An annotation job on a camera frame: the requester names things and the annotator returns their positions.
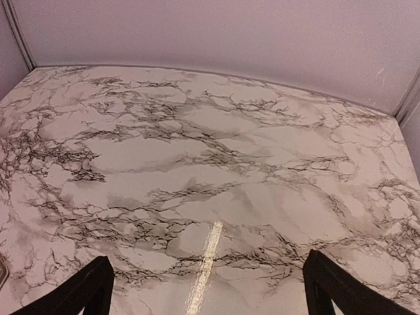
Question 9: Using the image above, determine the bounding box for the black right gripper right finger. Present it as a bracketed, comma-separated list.
[303, 249, 413, 315]

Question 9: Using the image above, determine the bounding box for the right aluminium corner post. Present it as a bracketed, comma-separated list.
[394, 68, 420, 125]

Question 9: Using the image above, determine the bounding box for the left aluminium corner post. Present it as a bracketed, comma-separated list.
[1, 0, 37, 72]

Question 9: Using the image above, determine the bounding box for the aluminium corner post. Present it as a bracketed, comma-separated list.
[394, 68, 420, 125]
[1, 0, 37, 72]

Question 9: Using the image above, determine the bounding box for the white remote control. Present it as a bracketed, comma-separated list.
[0, 254, 10, 287]

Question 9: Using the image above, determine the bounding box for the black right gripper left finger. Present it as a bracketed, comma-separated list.
[14, 256, 114, 315]

